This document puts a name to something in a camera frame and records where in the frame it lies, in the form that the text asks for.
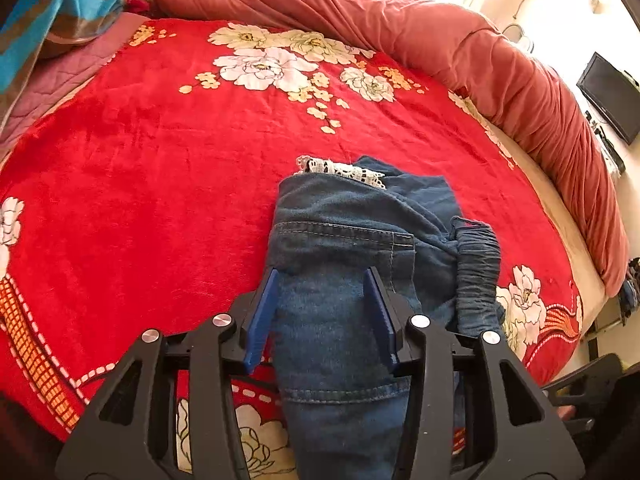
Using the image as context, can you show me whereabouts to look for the black flat screen television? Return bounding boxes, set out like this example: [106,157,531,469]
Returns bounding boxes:
[576,51,640,146]

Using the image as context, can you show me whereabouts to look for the rust red quilt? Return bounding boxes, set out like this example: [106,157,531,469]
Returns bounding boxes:
[145,0,630,296]

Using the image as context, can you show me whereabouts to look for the blue denim pants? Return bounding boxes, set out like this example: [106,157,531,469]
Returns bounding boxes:
[267,155,506,480]

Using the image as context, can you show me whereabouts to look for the dark blue cloth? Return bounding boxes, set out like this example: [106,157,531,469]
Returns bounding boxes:
[619,257,640,322]

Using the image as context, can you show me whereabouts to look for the black chair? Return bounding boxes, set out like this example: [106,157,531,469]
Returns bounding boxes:
[540,352,626,441]

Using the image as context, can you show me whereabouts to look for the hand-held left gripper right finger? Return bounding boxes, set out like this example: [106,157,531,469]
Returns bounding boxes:
[364,266,586,480]

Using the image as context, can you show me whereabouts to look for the blue brown striped towel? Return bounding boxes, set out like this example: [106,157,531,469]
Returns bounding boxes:
[0,0,126,111]

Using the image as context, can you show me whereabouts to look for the red floral blanket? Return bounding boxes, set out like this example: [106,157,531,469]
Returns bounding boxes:
[0,17,586,476]

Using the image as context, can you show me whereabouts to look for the pink quilted cloth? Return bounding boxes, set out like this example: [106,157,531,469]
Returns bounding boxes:
[0,12,151,151]

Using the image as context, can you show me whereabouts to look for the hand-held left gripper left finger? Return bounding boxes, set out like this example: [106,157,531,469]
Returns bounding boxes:
[54,267,281,480]

